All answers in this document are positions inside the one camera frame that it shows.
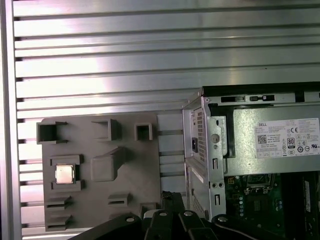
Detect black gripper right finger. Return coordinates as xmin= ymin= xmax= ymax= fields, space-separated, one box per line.
xmin=174 ymin=192 xmax=286 ymax=240

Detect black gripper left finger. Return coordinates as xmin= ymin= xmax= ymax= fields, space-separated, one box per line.
xmin=74 ymin=191 xmax=176 ymax=240

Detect silver CPU chip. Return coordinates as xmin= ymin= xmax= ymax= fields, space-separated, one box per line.
xmin=54 ymin=163 xmax=76 ymax=185

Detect green motherboard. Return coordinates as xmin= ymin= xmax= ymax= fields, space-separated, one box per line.
xmin=223 ymin=173 xmax=320 ymax=240

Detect grey plastic parts rack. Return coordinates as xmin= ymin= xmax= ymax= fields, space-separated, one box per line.
xmin=36 ymin=113 xmax=163 ymax=232

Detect black open PC case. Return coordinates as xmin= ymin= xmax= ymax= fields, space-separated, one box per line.
xmin=181 ymin=83 xmax=320 ymax=240

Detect grey power supply unit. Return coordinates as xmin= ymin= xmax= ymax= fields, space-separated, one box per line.
xmin=223 ymin=106 xmax=320 ymax=177

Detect metal socket cover frame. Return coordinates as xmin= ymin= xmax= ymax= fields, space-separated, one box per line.
xmin=246 ymin=174 xmax=276 ymax=195

